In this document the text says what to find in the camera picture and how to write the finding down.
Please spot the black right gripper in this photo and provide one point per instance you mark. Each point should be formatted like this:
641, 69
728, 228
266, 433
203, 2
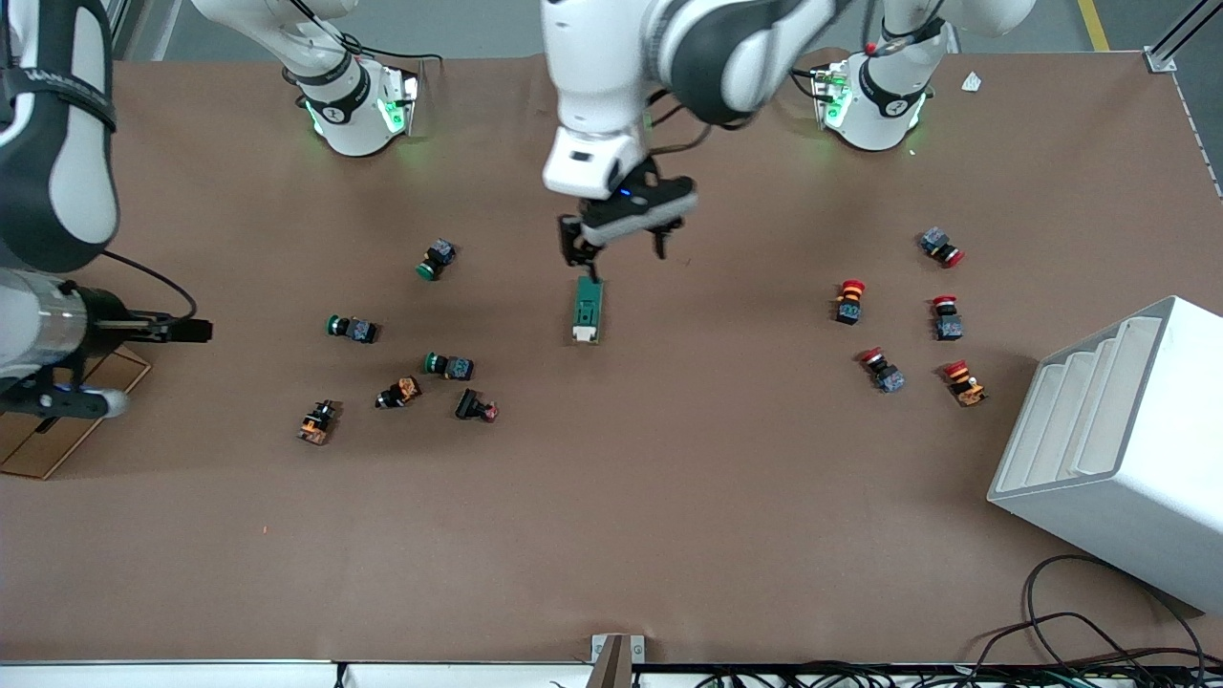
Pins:
107, 316

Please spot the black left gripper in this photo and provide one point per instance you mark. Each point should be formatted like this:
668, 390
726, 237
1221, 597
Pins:
573, 236

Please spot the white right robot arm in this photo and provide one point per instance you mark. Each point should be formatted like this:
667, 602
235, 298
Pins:
57, 191

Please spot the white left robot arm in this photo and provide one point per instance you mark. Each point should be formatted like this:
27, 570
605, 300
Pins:
602, 67

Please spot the black button orange contact block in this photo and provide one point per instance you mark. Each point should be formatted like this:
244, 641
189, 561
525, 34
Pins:
318, 422
398, 392

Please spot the green button blue contact block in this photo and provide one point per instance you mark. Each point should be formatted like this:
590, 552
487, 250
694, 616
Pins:
352, 329
449, 365
437, 258

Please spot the brown cardboard piece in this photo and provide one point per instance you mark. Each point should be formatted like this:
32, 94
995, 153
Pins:
57, 444

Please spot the black square button red block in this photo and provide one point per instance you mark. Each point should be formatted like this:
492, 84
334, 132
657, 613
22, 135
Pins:
475, 406

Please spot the red button black contact block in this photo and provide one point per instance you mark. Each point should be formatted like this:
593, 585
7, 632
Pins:
848, 304

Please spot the red button blue contact block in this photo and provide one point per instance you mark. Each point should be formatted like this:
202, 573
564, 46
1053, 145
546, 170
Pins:
884, 373
939, 245
947, 323

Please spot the red button orange contact block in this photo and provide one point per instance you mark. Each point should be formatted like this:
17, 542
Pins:
963, 384

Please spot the small white paper scrap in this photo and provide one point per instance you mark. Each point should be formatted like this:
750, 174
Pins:
972, 83

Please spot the white slotted storage rack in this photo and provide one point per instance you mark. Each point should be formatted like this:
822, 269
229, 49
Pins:
1127, 478

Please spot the aluminium frame post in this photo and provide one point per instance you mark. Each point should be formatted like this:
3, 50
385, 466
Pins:
1159, 60
119, 24

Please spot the aluminium table edge bracket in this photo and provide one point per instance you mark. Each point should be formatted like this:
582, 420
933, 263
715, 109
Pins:
616, 664

